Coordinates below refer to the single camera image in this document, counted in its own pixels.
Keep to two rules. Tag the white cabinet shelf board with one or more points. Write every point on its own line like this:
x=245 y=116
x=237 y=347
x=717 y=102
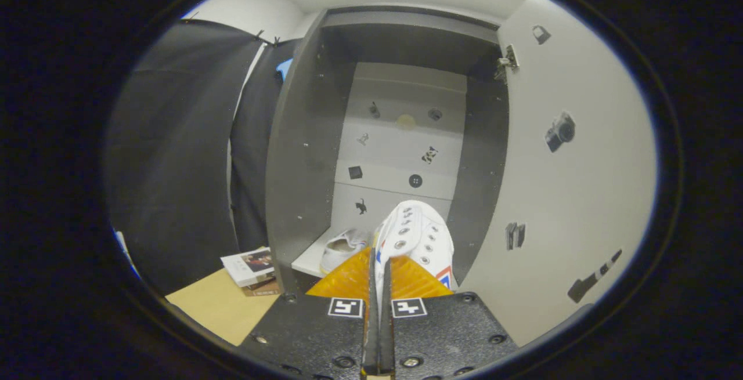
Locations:
x=307 y=261

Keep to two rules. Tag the grey shoe cabinet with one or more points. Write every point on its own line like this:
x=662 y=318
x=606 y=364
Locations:
x=302 y=165

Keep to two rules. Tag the metal door hinge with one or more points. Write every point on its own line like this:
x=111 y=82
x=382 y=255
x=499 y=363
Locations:
x=506 y=64

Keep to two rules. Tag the pale grey shoe cabinet door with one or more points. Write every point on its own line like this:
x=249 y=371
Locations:
x=580 y=183

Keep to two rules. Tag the black backdrop cloth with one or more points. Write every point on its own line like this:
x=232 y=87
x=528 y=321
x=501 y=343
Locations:
x=174 y=165

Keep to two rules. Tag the brown book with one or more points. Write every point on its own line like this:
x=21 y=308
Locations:
x=264 y=290

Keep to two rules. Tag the white cover book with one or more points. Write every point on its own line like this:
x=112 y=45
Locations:
x=246 y=267

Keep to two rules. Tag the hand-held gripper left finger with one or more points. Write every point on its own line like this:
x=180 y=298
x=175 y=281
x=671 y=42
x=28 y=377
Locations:
x=371 y=345

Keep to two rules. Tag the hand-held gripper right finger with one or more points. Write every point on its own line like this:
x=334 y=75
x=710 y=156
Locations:
x=386 y=345

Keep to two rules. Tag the white canvas shoe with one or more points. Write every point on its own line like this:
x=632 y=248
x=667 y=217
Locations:
x=342 y=249
x=415 y=235

